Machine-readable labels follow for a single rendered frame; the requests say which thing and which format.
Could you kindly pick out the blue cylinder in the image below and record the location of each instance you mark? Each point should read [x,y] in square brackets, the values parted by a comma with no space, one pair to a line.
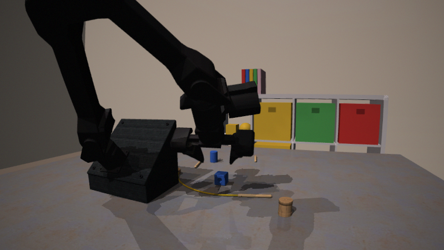
[213,156]

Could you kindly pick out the blue square block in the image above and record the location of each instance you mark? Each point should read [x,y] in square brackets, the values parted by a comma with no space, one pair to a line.
[221,178]

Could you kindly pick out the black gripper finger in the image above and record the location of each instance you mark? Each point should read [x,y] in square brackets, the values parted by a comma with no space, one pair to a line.
[233,156]
[196,153]

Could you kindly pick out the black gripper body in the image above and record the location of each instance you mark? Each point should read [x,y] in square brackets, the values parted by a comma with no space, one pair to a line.
[241,142]

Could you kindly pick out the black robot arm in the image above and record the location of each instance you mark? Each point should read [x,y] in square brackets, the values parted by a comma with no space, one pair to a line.
[60,23]

